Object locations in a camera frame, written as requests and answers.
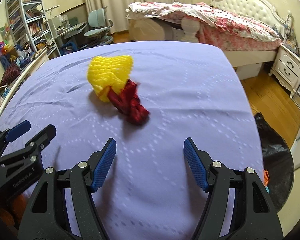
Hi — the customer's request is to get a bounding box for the red foam fruit net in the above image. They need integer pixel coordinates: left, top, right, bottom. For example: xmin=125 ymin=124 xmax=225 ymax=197
xmin=263 ymin=170 xmax=269 ymax=187

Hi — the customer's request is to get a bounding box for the dark red wrapper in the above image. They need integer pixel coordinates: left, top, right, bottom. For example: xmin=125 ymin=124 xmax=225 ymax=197
xmin=107 ymin=80 xmax=150 ymax=126

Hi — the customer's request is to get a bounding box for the yellow foam fruit net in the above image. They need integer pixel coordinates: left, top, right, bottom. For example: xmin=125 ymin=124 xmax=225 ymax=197
xmin=87 ymin=55 xmax=133 ymax=103

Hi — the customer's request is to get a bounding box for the black trash bag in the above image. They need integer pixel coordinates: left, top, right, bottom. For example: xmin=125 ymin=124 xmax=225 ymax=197
xmin=254 ymin=113 xmax=294 ymax=211

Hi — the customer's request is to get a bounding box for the grey study desk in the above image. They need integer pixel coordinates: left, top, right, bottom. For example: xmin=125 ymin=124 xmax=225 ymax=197
xmin=55 ymin=21 xmax=87 ymax=51

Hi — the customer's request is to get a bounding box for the purple bed sheet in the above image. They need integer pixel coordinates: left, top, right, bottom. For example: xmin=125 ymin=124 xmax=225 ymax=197
xmin=0 ymin=41 xmax=263 ymax=239

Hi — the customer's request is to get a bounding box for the white bookshelf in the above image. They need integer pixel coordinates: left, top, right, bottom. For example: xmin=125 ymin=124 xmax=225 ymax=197
xmin=4 ymin=0 xmax=61 ymax=59

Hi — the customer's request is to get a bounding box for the light blue desk chair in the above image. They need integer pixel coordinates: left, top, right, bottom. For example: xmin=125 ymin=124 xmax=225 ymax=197
xmin=84 ymin=7 xmax=114 ymax=48

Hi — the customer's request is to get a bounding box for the white nightstand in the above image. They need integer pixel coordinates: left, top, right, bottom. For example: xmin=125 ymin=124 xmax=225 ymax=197
xmin=269 ymin=44 xmax=300 ymax=99

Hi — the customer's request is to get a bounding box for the pink floral duvet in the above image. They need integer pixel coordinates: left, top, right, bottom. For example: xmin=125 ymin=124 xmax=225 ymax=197
xmin=128 ymin=2 xmax=282 ymax=51

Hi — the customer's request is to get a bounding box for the white tufted bed frame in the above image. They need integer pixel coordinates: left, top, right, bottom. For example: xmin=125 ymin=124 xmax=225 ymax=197
xmin=126 ymin=0 xmax=290 ymax=68

